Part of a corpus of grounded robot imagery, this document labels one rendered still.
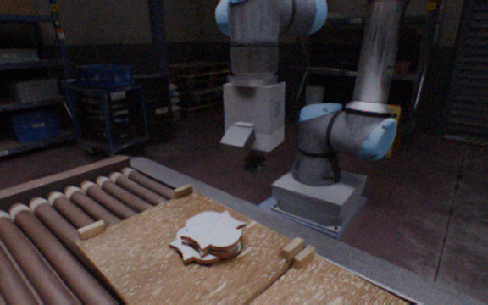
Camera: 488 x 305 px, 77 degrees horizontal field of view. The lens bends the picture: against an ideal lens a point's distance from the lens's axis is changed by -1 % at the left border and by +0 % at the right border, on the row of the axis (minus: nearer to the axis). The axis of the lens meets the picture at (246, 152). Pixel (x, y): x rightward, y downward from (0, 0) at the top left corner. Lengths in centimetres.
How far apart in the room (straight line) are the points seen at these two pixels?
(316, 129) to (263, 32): 47
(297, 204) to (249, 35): 57
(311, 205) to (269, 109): 47
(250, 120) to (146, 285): 38
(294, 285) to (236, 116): 34
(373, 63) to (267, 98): 41
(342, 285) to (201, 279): 27
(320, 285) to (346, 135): 39
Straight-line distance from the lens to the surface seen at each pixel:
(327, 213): 89
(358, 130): 83
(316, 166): 93
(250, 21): 48
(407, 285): 74
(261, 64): 48
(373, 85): 84
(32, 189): 114
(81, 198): 107
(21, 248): 91
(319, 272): 68
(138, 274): 69
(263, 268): 68
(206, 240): 66
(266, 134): 49
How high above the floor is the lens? 138
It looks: 21 degrees down
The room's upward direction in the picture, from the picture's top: straight up
